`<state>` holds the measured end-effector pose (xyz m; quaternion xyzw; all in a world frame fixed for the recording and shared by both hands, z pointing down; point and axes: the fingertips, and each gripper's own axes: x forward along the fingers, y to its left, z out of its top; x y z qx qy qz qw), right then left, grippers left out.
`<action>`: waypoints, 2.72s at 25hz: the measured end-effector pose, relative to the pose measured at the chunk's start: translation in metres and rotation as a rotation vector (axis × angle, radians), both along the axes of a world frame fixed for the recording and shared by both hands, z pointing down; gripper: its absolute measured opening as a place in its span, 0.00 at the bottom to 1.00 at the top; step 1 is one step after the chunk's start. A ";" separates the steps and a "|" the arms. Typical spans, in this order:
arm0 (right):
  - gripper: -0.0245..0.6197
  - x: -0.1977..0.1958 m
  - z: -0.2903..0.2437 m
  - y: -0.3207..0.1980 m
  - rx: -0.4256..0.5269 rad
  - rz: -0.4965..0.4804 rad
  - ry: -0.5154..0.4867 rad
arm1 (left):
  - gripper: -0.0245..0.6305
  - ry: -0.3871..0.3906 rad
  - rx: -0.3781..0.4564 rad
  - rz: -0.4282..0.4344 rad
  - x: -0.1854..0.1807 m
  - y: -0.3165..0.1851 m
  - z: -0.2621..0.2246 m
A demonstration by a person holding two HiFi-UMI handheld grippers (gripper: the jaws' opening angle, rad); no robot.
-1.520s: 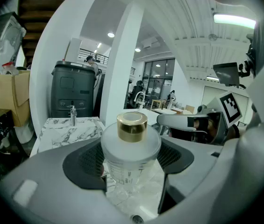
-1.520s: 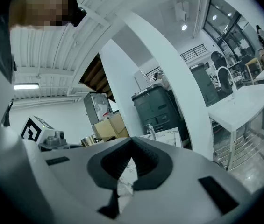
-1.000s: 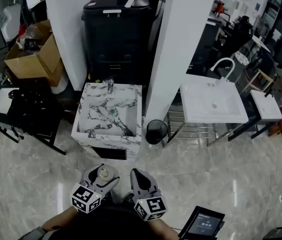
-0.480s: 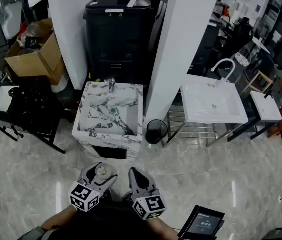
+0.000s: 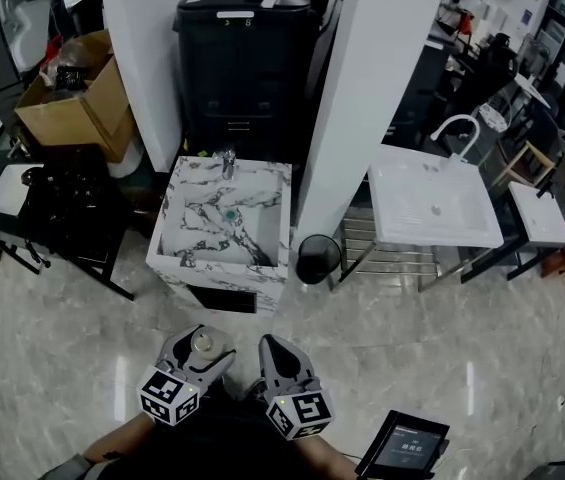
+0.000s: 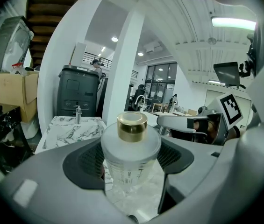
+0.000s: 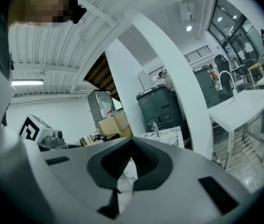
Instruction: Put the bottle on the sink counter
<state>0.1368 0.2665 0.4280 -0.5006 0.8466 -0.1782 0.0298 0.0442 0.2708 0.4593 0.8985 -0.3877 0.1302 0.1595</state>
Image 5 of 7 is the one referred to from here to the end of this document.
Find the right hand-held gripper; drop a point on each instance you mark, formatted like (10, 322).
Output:
(302, 413)

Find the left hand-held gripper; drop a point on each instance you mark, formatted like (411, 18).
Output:
(167, 398)

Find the small metal-lidded jar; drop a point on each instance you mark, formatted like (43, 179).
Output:
(204, 342)

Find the person's left forearm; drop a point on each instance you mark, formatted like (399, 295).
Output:
(117, 440)

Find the person's right forearm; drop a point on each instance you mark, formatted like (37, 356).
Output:
(327, 455)

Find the dark green round object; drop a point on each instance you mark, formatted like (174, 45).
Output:
(230, 214)

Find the large white ceramic sink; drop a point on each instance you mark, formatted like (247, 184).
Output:
(412, 208)

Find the person's own body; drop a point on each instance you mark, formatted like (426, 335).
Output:
(222, 443)

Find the black mesh wastebasket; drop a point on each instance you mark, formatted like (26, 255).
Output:
(318, 259)

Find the black tablet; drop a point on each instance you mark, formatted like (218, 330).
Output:
(407, 448)

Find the metal rack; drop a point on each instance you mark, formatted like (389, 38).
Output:
(392, 260)

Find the chrome faucet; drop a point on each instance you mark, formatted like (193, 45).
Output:
(229, 165)

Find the black plastic bag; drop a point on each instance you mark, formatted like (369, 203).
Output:
(72, 203)

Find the white bucket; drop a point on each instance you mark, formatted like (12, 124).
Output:
(129, 163)

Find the brown cardboard box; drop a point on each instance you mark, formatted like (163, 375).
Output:
(72, 113)

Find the white gooseneck faucet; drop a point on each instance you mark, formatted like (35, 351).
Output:
(469, 128)

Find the wooden stool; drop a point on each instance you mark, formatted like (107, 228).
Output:
(529, 160)

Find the black office chair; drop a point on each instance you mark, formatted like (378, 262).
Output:
(501, 50)

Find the black metal frame table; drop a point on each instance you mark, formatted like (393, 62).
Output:
(102, 273)

